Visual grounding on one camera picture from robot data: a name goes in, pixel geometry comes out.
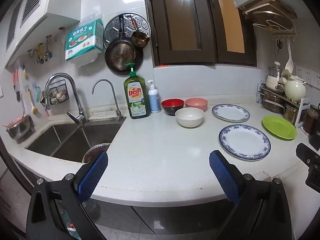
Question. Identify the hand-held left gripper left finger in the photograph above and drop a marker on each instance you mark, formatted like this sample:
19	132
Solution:
93	175

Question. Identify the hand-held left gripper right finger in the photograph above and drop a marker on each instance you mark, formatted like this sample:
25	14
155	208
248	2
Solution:
225	177

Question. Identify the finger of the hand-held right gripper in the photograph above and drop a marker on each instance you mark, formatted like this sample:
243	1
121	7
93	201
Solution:
303	152

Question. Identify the green plate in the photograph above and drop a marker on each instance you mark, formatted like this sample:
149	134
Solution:
279	127

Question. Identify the blue floral white plate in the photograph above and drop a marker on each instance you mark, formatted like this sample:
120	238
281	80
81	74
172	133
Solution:
231	113
244	141

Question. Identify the cream bowl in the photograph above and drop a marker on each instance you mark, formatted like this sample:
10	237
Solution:
189	117

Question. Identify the pink bowl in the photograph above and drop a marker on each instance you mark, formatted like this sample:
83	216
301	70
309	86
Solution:
196	104

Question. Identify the red and black bowl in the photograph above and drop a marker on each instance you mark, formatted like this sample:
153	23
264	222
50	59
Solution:
172	106

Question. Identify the colander of red beans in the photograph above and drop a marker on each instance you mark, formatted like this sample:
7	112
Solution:
96	152

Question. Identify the brown glass jar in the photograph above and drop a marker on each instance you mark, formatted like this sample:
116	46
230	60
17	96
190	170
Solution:
311	121

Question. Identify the small steel pot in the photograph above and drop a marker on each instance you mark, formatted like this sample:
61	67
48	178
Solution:
290	113

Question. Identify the stainless steel sink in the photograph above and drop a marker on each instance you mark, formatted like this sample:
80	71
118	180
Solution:
72	137

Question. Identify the large steel pot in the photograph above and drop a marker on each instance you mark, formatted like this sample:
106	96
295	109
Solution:
271	103

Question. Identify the cream kettle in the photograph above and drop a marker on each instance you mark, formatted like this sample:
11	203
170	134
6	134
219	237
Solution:
295	90

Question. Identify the slim gooseneck faucet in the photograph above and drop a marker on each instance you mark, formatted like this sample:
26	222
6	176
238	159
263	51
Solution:
115	105

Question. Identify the white pot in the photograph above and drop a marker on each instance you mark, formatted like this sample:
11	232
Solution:
272	82

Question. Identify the tall chrome faucet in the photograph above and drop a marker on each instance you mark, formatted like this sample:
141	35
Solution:
77	97

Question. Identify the glass lid steel pot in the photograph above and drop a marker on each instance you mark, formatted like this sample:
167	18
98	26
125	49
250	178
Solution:
274	70

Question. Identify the steel strainer bowl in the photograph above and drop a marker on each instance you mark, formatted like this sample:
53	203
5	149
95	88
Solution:
17	128

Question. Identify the yellow head dish brush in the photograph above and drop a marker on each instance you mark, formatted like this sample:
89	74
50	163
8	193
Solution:
33	109

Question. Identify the green dish soap bottle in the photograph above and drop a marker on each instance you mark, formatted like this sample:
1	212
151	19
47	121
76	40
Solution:
136	97

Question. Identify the white ladle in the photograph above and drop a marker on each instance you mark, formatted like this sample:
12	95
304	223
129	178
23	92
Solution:
289	63

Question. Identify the white pump bottle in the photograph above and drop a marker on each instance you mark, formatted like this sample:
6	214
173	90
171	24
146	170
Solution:
154	101

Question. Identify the light blue hanging tool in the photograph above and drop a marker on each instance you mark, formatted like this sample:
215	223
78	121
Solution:
38	93

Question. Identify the black scissors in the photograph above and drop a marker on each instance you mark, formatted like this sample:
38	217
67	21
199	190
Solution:
279	45

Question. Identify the pink hanging brushes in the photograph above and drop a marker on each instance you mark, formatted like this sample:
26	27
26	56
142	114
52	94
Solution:
17	85

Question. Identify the black frying pan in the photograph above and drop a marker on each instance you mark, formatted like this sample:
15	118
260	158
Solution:
122	56

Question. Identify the kitchen paper towel pack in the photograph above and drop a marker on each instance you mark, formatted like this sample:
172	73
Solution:
83	38

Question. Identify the copper small saucepan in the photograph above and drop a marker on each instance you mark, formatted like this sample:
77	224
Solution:
140	38

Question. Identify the round steel steamer tray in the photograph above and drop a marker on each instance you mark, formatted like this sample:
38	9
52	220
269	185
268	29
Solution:
112	28

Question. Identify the white wall socket strip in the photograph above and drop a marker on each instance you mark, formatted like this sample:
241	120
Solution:
308	75

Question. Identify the white wall switch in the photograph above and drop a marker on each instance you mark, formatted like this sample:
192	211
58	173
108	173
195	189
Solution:
1	92

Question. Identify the wall water valves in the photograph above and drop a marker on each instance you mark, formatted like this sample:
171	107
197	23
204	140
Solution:
41	53

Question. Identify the cutting board wall rack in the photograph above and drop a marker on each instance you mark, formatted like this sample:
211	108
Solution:
270	15

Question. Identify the dark brown window frame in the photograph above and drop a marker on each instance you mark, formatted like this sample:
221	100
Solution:
160	30

